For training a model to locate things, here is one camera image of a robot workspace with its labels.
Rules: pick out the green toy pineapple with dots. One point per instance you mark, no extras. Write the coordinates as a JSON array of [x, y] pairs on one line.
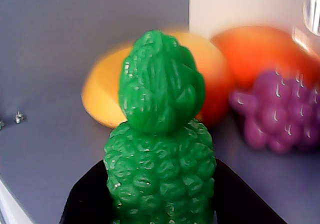
[[160, 139]]

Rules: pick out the purple toy grapes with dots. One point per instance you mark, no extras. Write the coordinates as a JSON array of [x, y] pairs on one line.
[[280, 114]]

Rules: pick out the orange toy fruit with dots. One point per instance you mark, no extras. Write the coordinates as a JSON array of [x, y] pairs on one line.
[[260, 57]]

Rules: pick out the yellow orange toy peach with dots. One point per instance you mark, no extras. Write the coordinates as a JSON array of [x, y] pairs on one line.
[[107, 89]]

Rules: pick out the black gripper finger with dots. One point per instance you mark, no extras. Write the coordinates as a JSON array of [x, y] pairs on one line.
[[240, 199], [87, 196]]

